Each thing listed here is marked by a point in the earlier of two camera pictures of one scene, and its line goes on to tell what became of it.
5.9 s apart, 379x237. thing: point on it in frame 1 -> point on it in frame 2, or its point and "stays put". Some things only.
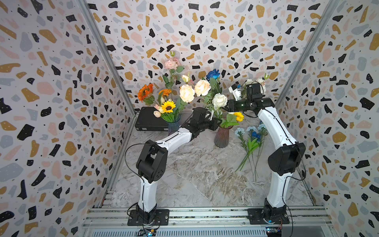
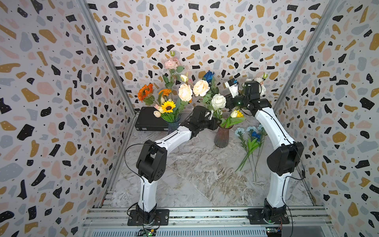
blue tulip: x=255 y=135 -> x=252 y=145
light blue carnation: x=261 y=126 stays put
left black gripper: x=214 y=123 stays put
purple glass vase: x=173 y=127 stays put
